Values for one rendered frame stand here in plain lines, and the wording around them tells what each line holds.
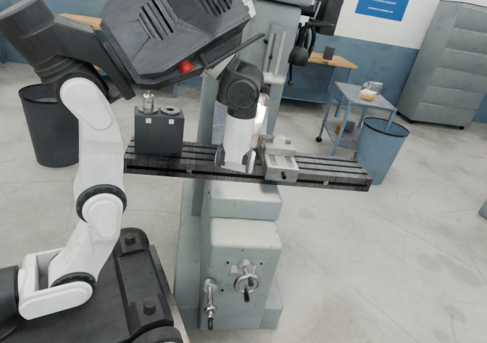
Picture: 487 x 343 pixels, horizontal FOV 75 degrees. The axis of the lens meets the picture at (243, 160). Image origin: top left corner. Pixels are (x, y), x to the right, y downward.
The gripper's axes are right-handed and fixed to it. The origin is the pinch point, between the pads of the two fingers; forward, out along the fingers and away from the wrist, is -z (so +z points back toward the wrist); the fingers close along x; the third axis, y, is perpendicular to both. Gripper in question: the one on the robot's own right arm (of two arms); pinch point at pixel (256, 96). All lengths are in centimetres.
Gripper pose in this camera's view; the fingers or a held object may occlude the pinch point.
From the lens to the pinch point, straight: 149.2
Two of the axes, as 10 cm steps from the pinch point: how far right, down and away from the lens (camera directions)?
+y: -1.7, 8.7, 4.7
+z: -1.5, 4.5, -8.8
